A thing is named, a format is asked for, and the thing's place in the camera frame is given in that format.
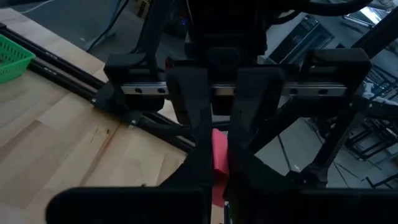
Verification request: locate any white floor cable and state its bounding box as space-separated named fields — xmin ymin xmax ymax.
xmin=18 ymin=0 xmax=58 ymax=15

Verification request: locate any grey computer case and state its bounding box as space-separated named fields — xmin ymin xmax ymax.
xmin=268 ymin=14 xmax=336 ymax=65

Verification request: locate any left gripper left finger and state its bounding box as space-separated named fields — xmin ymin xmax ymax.
xmin=160 ymin=139 xmax=214 ymax=187

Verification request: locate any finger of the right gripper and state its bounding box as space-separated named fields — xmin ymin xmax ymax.
xmin=228 ymin=66 xmax=285 ymax=150
xmin=166 ymin=66 xmax=214 ymax=141

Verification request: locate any green plastic bin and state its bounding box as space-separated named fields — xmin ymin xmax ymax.
xmin=0 ymin=33 xmax=36 ymax=85

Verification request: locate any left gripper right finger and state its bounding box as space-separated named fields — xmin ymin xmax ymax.
xmin=228 ymin=139 xmax=299 ymax=189

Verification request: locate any pink eraser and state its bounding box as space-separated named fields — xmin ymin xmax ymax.
xmin=211 ymin=128 xmax=231 ymax=208

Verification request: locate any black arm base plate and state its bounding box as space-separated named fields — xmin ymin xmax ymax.
xmin=91 ymin=80 xmax=165 ymax=127

